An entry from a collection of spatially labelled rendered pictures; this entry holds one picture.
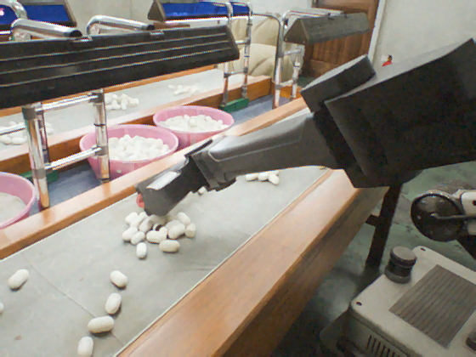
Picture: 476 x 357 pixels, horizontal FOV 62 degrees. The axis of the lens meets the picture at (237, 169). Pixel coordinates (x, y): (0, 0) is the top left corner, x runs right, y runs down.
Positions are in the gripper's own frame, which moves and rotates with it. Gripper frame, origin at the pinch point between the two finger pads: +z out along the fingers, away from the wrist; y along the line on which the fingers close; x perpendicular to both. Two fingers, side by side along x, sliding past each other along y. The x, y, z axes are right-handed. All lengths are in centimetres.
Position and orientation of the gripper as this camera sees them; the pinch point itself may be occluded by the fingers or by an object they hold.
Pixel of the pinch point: (139, 202)
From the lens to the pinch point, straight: 87.4
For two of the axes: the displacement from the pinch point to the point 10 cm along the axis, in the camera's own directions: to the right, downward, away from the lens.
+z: -6.8, 3.5, 6.4
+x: 4.8, 8.8, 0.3
